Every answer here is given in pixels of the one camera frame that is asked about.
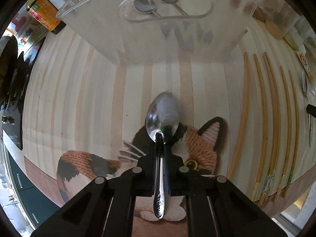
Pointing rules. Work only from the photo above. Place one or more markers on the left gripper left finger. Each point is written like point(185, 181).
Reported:
point(104, 207)

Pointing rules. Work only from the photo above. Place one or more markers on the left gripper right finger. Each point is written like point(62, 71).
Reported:
point(215, 206)

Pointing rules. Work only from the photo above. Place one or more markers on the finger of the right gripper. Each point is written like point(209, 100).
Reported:
point(311, 110)

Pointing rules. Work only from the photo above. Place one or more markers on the wooden chopstick four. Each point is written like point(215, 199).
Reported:
point(276, 125)

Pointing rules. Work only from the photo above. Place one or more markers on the round steel spoon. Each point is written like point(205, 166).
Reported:
point(174, 3)

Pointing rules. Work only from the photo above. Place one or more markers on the wooden chopstick one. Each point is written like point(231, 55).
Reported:
point(243, 122)

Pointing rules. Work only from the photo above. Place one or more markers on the small seasoning packet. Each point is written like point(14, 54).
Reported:
point(305, 65)

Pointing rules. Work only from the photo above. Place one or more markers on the striped cat table mat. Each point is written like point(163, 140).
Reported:
point(83, 114)

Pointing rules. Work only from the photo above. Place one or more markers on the teal cabinet drawers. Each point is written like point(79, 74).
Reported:
point(35, 205)

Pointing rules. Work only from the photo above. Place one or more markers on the black induction cooktop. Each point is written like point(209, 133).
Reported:
point(12, 109)

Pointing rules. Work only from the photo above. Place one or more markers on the clear plastic organizer bin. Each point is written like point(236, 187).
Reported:
point(127, 37)

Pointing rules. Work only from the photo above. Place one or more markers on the soy sauce bottle orange label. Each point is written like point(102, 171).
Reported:
point(44, 12)

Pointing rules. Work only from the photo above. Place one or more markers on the colourful wall stickers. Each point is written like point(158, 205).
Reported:
point(24, 28)

